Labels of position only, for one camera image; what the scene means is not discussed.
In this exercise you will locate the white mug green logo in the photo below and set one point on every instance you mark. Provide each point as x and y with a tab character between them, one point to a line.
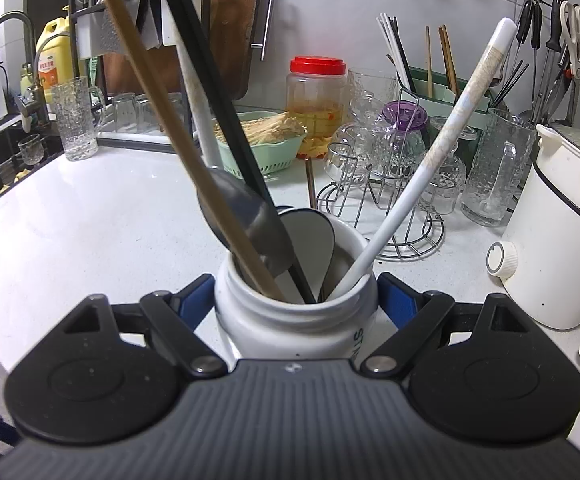
270	330

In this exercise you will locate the large steel spoon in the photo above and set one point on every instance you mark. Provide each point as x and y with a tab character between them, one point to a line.
245	210

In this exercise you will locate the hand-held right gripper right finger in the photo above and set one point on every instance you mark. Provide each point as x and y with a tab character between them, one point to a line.
395	300

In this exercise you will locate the wooden chopstick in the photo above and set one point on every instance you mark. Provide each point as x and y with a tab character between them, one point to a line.
170	125

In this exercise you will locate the green utensil caddy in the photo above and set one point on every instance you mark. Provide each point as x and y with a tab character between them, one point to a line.
435	100

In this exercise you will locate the steel kitchen faucet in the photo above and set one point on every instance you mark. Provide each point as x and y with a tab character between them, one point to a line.
10	14

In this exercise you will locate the white drain tray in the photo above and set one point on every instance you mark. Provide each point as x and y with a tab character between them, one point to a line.
135	139

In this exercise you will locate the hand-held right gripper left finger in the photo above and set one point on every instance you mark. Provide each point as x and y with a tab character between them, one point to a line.
197	300

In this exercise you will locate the white electric cooking pot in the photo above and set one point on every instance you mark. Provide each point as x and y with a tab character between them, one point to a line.
545	260

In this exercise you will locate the green plastic basket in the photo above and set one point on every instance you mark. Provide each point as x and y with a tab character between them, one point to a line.
270	160

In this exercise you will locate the stemmed crystal glass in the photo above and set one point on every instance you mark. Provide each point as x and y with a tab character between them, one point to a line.
457	175
350	145

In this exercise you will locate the tall textured glass mug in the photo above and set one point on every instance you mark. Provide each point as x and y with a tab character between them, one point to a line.
495	170
75	125

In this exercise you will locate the enoki mushrooms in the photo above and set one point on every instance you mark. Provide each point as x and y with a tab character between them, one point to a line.
275	130

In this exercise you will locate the clear drinking glass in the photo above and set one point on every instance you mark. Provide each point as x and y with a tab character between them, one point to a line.
125	112
177	110
147	112

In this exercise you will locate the bunch of assorted chopsticks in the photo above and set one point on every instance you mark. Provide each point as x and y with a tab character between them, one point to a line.
392	47

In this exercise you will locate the black metal kitchen rack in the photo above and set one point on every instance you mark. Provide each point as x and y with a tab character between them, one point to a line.
72	25

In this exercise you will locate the small green bottle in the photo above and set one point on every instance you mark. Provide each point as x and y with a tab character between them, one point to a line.
26	80

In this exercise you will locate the black sink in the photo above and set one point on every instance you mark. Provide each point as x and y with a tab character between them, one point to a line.
0	175

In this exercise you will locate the yellow detergent bottle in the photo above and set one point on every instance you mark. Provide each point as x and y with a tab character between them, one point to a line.
55	60

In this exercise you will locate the black-rimmed white soup spoon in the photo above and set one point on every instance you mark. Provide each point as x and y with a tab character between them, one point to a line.
310	240

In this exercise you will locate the purple-footed glass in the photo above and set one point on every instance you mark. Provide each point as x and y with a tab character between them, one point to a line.
402	115

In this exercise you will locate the wooden cutting board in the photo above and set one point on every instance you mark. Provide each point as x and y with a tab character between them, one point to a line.
230	20

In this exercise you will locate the small brown spoon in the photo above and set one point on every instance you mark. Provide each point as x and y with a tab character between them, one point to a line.
310	185

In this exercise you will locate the red-lidded plastic jar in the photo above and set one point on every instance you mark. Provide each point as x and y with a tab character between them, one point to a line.
317	67

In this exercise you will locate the small stemmed glass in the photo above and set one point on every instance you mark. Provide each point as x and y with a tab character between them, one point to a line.
31	145

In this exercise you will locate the grey textured knife holder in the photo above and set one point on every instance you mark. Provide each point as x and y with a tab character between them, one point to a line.
95	35

